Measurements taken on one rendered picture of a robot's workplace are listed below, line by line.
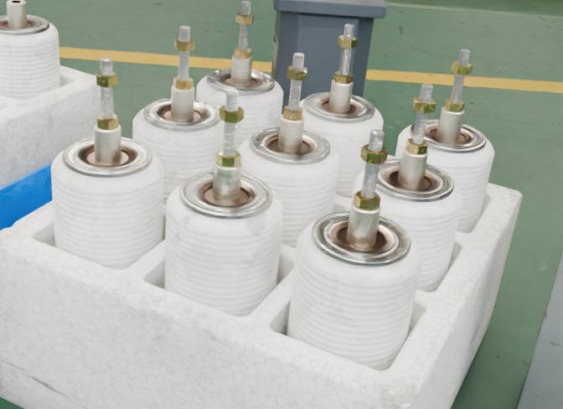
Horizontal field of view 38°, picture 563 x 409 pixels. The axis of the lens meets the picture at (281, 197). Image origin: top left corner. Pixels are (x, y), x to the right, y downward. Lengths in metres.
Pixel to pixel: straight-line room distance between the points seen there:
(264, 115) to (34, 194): 0.30
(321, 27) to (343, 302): 0.56
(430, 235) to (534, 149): 0.83
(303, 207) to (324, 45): 0.40
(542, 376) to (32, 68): 0.67
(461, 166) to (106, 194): 0.33
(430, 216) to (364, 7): 0.45
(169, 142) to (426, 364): 0.32
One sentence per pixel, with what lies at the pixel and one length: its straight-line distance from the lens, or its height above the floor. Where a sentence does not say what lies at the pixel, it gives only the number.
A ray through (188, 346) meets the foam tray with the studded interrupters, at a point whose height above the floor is 0.16.
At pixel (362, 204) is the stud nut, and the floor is 0.29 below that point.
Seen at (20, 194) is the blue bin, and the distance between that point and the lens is 0.97.
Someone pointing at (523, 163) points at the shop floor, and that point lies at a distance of 1.44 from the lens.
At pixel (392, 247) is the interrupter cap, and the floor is 0.25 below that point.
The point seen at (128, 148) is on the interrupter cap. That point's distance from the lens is 0.73.
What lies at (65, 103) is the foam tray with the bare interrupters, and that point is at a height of 0.17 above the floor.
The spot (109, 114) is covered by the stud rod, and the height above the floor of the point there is 0.29.
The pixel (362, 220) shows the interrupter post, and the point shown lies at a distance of 0.60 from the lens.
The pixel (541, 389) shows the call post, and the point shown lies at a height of 0.06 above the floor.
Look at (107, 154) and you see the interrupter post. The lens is 0.70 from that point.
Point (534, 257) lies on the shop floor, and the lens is 1.16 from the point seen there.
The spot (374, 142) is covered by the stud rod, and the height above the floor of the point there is 0.33.
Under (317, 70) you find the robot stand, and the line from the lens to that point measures 1.10.
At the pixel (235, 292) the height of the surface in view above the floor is 0.19.
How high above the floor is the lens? 0.56
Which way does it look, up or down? 28 degrees down
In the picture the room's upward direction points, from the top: 6 degrees clockwise
